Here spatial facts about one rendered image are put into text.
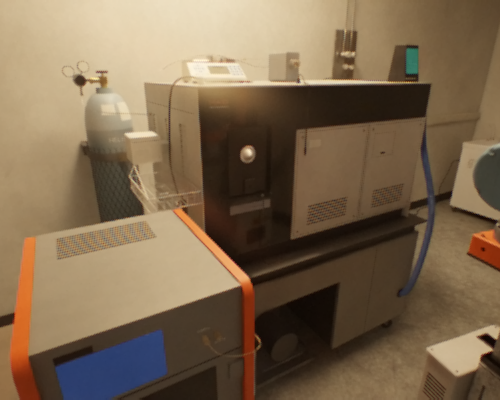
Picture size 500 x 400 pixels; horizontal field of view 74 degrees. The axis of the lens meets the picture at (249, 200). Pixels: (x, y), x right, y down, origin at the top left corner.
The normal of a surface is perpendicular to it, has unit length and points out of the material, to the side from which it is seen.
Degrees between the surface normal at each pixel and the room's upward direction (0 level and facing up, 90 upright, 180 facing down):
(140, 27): 90
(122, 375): 90
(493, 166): 97
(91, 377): 90
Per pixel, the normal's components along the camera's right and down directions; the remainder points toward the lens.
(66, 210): 0.50, 0.31
